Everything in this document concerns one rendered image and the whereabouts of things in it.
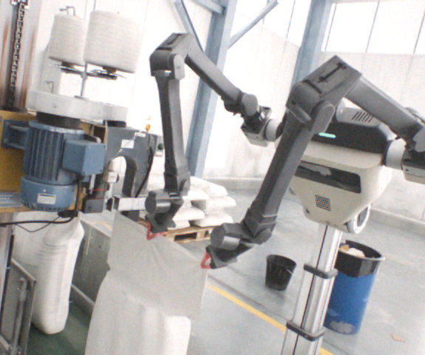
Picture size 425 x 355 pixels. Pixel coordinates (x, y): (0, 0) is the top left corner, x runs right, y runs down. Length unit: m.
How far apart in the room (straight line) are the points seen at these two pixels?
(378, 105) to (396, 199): 8.27
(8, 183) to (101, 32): 0.54
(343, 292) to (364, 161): 2.11
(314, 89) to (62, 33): 0.92
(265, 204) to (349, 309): 2.47
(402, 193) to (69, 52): 8.30
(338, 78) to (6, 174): 0.99
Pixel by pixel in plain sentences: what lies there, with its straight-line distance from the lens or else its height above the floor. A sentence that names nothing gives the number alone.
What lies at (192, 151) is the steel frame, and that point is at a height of 0.76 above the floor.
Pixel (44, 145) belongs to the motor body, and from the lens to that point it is 1.17.
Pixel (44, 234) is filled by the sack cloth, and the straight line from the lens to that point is 1.83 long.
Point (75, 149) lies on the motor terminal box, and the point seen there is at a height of 1.28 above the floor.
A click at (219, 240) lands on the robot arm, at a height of 1.13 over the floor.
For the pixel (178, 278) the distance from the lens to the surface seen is 1.30.
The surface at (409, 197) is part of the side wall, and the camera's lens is 9.16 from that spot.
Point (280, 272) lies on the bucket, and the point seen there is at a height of 0.19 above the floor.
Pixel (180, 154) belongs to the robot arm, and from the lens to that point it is 1.22.
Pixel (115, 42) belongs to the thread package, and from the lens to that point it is 1.24.
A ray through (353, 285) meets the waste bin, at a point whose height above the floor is 0.41.
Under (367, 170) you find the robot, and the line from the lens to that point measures 1.30.
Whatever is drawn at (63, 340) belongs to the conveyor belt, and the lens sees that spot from 1.94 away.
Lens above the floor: 1.44
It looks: 8 degrees down
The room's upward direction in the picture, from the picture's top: 12 degrees clockwise
